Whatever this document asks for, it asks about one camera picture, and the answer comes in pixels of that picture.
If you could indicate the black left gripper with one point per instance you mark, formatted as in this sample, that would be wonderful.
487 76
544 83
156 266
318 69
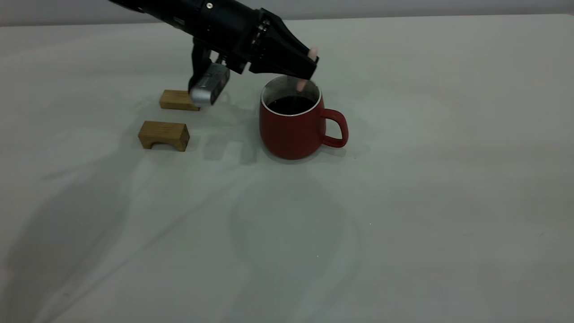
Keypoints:
228 31

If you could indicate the red ceramic mug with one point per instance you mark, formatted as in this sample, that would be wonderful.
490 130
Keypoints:
289 137

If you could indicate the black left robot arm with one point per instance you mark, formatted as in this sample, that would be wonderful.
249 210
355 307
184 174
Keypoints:
154 9

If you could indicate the black coffee liquid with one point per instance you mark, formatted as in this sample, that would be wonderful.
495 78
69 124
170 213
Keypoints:
287 106

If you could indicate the flat wooden block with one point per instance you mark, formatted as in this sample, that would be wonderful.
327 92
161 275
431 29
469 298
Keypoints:
175 99

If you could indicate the arched wooden block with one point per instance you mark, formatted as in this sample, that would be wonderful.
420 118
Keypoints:
166 132

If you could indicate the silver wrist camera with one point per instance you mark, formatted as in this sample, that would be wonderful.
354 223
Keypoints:
210 85

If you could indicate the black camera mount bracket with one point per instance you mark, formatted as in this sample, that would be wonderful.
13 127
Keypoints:
199 58

